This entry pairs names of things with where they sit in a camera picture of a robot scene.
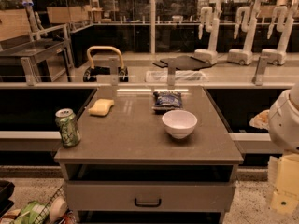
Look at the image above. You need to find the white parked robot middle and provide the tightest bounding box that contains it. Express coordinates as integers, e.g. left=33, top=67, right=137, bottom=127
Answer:
left=227, top=0, right=269, bottom=65

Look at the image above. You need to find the black floor mat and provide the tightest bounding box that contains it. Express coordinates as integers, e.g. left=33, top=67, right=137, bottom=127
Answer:
left=153, top=55, right=212, bottom=71

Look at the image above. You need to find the clear plastic bin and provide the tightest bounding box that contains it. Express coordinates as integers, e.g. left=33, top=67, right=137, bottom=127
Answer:
left=145, top=70, right=208, bottom=83

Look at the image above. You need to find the white parked robot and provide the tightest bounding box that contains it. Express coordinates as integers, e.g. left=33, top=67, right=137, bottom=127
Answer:
left=227, top=0, right=269, bottom=65
left=193, top=0, right=234, bottom=65
left=262, top=0, right=299, bottom=65

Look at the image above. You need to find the black drawer handle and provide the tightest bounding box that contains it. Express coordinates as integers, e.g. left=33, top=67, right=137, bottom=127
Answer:
left=134, top=198, right=162, bottom=208

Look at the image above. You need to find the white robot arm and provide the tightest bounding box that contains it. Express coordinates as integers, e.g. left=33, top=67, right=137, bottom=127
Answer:
left=249, top=83, right=299, bottom=214

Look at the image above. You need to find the wire basket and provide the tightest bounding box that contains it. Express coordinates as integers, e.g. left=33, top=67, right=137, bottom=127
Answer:
left=30, top=187, right=65, bottom=224

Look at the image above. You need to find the yellow handled black cart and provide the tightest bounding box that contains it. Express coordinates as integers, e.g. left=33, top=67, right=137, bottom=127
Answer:
left=83, top=46, right=129, bottom=82

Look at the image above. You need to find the wooden planter box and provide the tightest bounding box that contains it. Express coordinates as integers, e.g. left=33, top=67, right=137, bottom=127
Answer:
left=47, top=5, right=91, bottom=24

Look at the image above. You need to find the green soda can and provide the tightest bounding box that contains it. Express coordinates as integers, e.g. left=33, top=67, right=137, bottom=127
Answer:
left=55, top=108, right=81, bottom=147

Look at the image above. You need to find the green snack bag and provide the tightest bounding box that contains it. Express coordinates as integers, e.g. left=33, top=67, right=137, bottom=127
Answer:
left=12, top=201, right=41, bottom=224

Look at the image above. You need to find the grey side table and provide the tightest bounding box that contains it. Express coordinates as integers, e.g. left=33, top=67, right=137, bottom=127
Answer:
left=0, top=24, right=74, bottom=84

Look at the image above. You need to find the yellow sponge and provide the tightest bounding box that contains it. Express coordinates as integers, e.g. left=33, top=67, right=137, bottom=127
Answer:
left=88, top=99, right=114, bottom=117

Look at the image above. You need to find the white bowl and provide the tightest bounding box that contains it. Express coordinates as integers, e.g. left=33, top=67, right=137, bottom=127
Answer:
left=162, top=110, right=198, bottom=139

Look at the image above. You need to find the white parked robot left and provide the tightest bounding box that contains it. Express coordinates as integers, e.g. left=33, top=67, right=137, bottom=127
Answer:
left=193, top=0, right=234, bottom=65

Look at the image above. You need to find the blue chip bag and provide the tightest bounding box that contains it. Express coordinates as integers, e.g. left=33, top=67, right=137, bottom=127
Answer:
left=152, top=91, right=183, bottom=111

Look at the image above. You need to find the grey middle drawer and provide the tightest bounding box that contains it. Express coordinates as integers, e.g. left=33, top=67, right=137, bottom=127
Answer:
left=64, top=181, right=235, bottom=212

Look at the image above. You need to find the background robot with blue eyes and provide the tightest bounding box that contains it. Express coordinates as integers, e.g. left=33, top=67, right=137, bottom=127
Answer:
left=22, top=0, right=48, bottom=37

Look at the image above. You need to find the white cup in basket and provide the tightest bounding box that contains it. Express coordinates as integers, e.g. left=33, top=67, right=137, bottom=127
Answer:
left=50, top=196, right=67, bottom=223

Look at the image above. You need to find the grey drawer cabinet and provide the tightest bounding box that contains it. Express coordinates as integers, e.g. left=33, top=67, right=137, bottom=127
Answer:
left=55, top=86, right=243, bottom=224

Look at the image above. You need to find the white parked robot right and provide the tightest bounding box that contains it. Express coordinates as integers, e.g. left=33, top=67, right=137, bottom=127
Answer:
left=262, top=0, right=299, bottom=65

